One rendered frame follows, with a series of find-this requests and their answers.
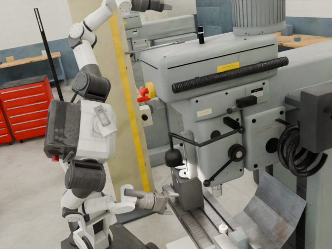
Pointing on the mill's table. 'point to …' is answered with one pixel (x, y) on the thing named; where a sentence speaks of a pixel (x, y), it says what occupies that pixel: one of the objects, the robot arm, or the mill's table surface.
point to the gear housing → (221, 101)
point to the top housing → (206, 62)
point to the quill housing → (215, 148)
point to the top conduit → (220, 77)
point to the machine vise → (255, 239)
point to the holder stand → (187, 188)
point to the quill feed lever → (233, 152)
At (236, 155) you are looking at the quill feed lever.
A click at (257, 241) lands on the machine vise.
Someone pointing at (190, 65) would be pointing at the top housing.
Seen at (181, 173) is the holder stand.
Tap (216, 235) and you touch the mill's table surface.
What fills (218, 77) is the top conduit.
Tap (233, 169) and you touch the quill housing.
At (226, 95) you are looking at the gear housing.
